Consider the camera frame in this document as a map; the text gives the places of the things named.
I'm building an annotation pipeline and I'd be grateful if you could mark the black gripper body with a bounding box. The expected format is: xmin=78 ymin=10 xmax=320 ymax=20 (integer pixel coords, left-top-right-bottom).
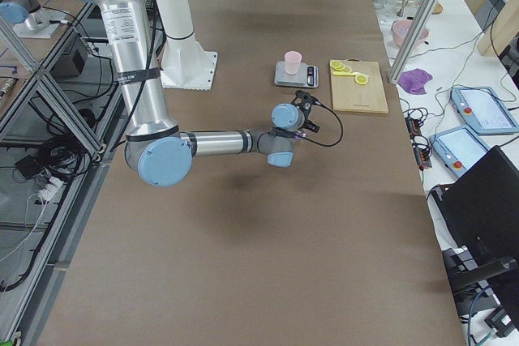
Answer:
xmin=295 ymin=104 xmax=314 ymax=129

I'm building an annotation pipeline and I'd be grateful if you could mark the pink plastic cup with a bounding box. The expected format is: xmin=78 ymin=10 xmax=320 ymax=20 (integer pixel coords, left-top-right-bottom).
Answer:
xmin=284 ymin=50 xmax=302 ymax=75

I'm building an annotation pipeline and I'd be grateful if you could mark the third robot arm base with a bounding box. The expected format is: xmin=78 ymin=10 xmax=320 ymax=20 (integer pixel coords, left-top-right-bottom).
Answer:
xmin=1 ymin=0 xmax=67 ymax=39

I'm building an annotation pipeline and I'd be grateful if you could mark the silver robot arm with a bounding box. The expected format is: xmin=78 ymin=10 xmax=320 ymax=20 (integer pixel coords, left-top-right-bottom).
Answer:
xmin=84 ymin=0 xmax=319 ymax=187

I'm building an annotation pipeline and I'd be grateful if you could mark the digital kitchen scale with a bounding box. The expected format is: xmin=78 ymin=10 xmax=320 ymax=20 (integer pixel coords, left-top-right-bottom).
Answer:
xmin=274 ymin=61 xmax=319 ymax=88

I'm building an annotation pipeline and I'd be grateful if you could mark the bamboo cutting board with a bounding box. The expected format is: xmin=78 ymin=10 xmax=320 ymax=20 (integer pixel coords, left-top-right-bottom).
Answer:
xmin=329 ymin=59 xmax=388 ymax=114

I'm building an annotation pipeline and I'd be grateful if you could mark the yellow plastic knife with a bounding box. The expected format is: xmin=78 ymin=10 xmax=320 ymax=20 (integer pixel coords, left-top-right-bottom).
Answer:
xmin=332 ymin=70 xmax=358 ymax=77

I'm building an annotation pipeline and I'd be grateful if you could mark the lemon slice far end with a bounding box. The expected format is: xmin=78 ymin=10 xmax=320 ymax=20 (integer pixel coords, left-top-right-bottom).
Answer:
xmin=330 ymin=60 xmax=345 ymax=70

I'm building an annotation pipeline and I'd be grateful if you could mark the lemon slice front top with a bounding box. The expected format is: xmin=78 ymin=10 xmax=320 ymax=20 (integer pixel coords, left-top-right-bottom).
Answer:
xmin=354 ymin=75 xmax=369 ymax=85

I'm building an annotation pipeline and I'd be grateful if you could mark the purple cloth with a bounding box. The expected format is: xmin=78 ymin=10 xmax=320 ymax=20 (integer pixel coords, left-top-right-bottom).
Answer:
xmin=397 ymin=68 xmax=433 ymax=95

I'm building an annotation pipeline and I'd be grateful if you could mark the pink bowl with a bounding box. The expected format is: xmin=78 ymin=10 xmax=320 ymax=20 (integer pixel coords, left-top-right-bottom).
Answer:
xmin=391 ymin=19 xmax=430 ymax=48

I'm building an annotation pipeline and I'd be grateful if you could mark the black power strip with plugs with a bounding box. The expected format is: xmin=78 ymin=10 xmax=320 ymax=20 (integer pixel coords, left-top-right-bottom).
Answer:
xmin=405 ymin=117 xmax=432 ymax=171

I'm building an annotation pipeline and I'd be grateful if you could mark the near teach pendant tablet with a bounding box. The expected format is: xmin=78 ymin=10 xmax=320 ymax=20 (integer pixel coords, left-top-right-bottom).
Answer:
xmin=429 ymin=125 xmax=490 ymax=177

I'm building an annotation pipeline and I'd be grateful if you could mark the teach pendant tablet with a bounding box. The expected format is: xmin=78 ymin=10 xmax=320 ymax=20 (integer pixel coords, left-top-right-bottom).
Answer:
xmin=451 ymin=87 xmax=518 ymax=135
xmin=429 ymin=125 xmax=490 ymax=177

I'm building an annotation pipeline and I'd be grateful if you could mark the far teach pendant tablet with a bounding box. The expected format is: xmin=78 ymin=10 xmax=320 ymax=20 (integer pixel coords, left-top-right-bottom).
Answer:
xmin=451 ymin=87 xmax=518 ymax=135

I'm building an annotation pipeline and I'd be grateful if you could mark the black computer monitor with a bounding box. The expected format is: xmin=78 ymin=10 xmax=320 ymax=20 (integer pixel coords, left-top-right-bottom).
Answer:
xmin=433 ymin=146 xmax=518 ymax=325

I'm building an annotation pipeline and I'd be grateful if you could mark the grey control box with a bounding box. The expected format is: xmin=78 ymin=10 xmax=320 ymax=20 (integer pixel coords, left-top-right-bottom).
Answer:
xmin=50 ymin=36 xmax=88 ymax=79

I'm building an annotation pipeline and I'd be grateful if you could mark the white power strip floor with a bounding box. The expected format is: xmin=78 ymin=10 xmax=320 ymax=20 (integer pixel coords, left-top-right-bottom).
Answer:
xmin=38 ymin=177 xmax=64 ymax=203

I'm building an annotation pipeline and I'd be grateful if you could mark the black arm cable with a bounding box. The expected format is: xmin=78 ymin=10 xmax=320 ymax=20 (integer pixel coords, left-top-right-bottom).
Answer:
xmin=295 ymin=100 xmax=345 ymax=147

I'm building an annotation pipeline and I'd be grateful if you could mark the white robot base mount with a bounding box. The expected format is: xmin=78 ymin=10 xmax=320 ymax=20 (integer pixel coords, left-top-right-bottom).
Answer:
xmin=156 ymin=0 xmax=217 ymax=91

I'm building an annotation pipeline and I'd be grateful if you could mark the aluminium frame post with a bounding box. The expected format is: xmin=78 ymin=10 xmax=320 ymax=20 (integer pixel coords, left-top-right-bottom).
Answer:
xmin=388 ymin=0 xmax=438 ymax=84

